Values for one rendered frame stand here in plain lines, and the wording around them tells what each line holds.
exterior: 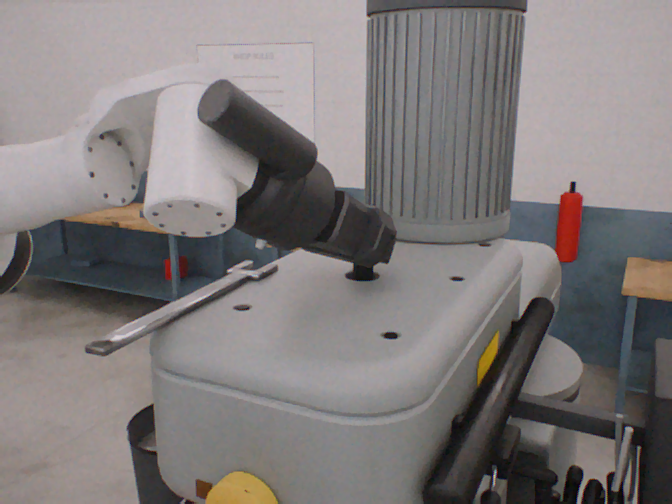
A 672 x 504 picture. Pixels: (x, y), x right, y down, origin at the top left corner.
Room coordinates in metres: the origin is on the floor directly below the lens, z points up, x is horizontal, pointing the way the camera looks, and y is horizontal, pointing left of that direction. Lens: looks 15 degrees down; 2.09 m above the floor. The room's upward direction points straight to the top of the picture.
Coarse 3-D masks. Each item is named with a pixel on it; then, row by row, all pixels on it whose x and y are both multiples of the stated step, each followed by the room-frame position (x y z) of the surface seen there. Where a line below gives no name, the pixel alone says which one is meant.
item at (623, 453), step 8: (616, 416) 0.76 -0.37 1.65; (616, 424) 0.76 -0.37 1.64; (616, 432) 0.76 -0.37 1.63; (624, 432) 0.73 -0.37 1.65; (632, 432) 0.73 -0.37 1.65; (616, 440) 0.76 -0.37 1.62; (624, 440) 0.73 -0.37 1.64; (616, 448) 0.76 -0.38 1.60; (624, 448) 0.73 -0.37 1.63; (632, 448) 0.82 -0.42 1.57; (616, 456) 0.77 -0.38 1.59; (624, 456) 0.73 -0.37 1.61; (632, 456) 0.81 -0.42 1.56; (616, 464) 0.77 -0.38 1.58; (624, 464) 0.73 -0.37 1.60; (632, 464) 0.81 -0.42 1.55; (616, 472) 0.74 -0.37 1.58; (624, 472) 0.81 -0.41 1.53; (632, 472) 0.81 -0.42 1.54; (616, 480) 0.74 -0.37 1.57; (624, 480) 0.81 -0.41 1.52; (632, 480) 0.80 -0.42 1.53; (616, 488) 0.74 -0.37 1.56; (632, 488) 0.80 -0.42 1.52; (624, 496) 0.78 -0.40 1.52; (632, 496) 0.79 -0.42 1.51
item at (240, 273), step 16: (240, 272) 0.62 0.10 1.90; (256, 272) 0.62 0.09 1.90; (272, 272) 0.64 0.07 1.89; (208, 288) 0.57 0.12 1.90; (224, 288) 0.57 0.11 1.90; (176, 304) 0.53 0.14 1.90; (192, 304) 0.53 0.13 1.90; (144, 320) 0.49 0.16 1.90; (160, 320) 0.49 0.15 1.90; (112, 336) 0.45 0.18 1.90; (128, 336) 0.46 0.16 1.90; (96, 352) 0.43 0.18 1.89; (112, 352) 0.44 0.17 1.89
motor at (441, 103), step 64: (384, 0) 0.80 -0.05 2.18; (448, 0) 0.76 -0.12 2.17; (512, 0) 0.78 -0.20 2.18; (384, 64) 0.80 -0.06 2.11; (448, 64) 0.76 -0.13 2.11; (512, 64) 0.80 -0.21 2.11; (384, 128) 0.80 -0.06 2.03; (448, 128) 0.76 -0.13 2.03; (512, 128) 0.81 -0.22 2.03; (384, 192) 0.80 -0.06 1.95; (448, 192) 0.76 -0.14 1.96
